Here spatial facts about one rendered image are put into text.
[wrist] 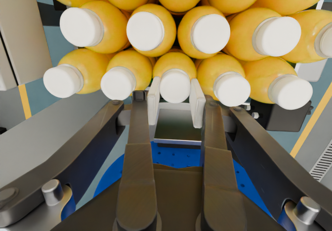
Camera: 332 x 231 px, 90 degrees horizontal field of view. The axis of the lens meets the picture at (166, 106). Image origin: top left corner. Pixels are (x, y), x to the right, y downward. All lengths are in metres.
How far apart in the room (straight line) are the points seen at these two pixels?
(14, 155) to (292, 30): 0.90
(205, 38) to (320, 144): 1.95
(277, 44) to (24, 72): 0.33
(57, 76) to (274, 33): 0.25
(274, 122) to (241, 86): 0.19
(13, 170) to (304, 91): 0.84
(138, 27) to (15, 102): 1.85
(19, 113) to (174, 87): 1.90
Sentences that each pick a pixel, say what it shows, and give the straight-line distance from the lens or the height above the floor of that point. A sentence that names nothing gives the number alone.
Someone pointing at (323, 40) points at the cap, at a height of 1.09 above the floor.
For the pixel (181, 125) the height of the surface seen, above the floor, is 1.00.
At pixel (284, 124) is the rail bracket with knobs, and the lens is 0.40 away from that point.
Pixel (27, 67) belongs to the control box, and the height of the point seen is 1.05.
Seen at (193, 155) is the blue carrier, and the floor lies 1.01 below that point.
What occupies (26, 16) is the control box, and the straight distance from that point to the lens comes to 0.34.
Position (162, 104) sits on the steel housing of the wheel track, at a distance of 0.39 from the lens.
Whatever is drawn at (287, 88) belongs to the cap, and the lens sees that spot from 0.24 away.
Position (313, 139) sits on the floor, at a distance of 2.01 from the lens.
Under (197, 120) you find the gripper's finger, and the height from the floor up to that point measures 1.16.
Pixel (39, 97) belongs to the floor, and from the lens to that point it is 1.82.
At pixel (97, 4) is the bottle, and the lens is 0.26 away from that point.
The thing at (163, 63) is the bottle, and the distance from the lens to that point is 0.24.
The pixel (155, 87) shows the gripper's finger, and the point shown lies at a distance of 0.17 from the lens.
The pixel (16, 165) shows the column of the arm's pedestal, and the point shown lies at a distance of 0.84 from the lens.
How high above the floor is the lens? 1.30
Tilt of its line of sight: 66 degrees down
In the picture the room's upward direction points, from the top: 173 degrees counter-clockwise
